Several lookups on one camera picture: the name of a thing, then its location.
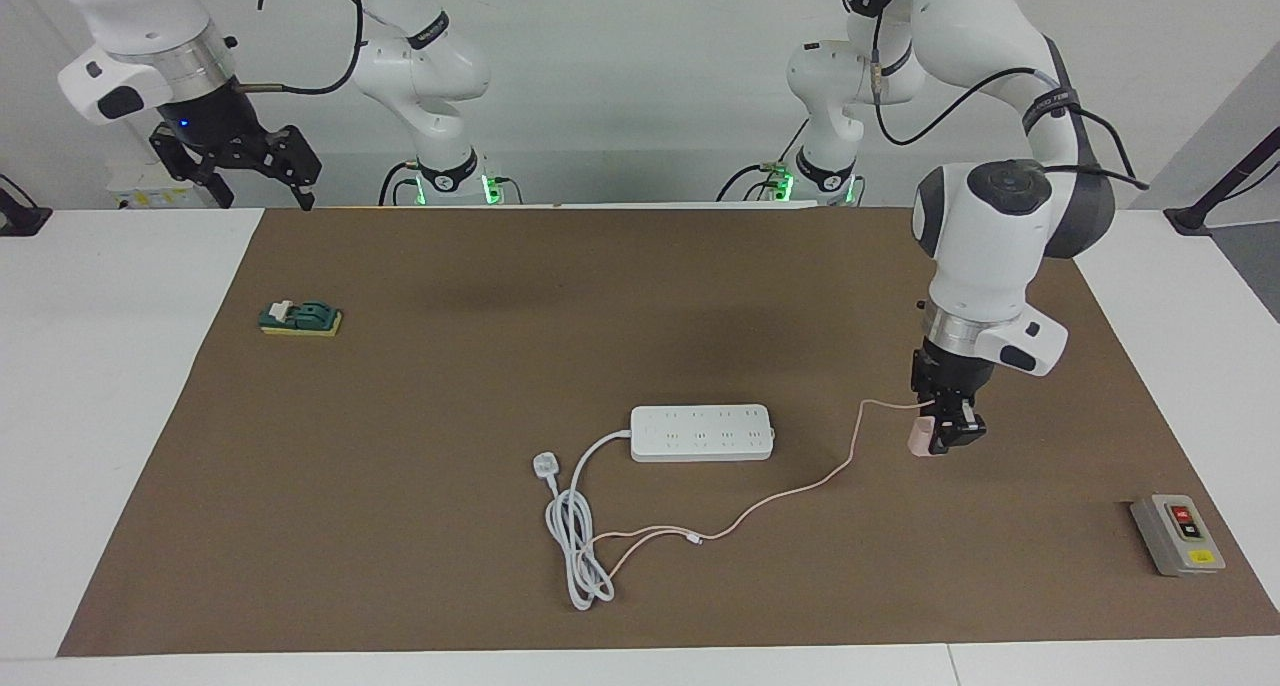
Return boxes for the black right base cables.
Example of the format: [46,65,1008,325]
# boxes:
[378,161,523,207]

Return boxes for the green knife switch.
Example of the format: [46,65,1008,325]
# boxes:
[258,299,344,339]

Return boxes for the black base cables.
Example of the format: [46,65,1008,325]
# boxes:
[715,116,813,204]
[378,161,523,207]

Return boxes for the white wall socket box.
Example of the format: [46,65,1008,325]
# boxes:
[108,176,213,210]

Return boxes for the grey push-button switch box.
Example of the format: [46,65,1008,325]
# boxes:
[1130,493,1227,578]

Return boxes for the pink charging cable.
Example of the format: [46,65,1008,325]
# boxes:
[585,399,931,579]

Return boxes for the brown table mat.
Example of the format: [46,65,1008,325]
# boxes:
[57,206,1280,659]

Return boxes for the black left base cables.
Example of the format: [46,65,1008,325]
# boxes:
[715,116,813,204]

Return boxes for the white power strip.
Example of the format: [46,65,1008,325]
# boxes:
[629,404,777,464]

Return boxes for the black camera stand clamp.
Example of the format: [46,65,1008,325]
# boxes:
[1163,126,1280,237]

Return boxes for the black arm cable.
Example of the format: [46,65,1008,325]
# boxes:
[873,26,1149,189]
[235,0,363,95]

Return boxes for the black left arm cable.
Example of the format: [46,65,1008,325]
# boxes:
[873,26,1149,189]

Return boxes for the black table clamp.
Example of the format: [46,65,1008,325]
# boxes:
[0,173,53,237]

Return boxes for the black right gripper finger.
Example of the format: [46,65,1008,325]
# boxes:
[250,126,323,212]
[150,136,236,210]

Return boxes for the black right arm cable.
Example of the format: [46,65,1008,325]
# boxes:
[235,0,363,95]

